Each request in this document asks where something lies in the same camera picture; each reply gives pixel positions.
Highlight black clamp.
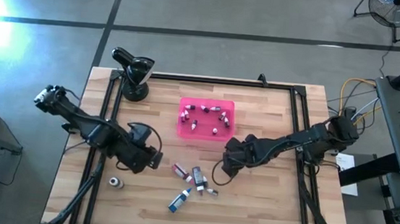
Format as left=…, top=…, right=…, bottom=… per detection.
left=256, top=73, right=270, bottom=87

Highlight white paper sheet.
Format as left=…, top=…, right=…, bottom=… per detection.
left=332, top=152, right=362, bottom=198

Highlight black table frame rails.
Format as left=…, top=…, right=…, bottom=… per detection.
left=68, top=66, right=337, bottom=224

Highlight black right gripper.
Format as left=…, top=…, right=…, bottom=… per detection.
left=221, top=134, right=259, bottom=179

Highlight large blue food coloring bottle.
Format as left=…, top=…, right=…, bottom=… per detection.
left=167, top=185, right=193, bottom=215

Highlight yellow cable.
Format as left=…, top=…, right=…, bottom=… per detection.
left=338, top=76, right=378, bottom=119

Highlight pink plastic bin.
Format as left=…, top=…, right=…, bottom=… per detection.
left=175, top=95, right=238, bottom=144

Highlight black desk lamp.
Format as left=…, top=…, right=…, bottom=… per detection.
left=108, top=46, right=157, bottom=104

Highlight large red food coloring bottle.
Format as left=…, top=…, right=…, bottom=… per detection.
left=170, top=163, right=195, bottom=184

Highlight small white cylinder container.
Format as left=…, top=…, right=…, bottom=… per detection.
left=108, top=176, right=125, bottom=190

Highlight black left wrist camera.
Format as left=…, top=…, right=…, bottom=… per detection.
left=126, top=121, right=153, bottom=147

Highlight large purple food coloring bottle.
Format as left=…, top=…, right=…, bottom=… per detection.
left=189, top=165, right=208, bottom=197

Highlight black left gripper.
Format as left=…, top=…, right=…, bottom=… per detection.
left=114, top=141, right=164, bottom=177

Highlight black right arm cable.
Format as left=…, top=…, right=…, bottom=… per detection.
left=210, top=158, right=237, bottom=187

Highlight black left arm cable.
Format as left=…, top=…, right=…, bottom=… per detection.
left=135, top=122, right=166, bottom=153

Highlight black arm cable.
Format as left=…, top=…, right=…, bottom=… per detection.
left=210, top=158, right=237, bottom=187
left=135, top=122, right=166, bottom=153

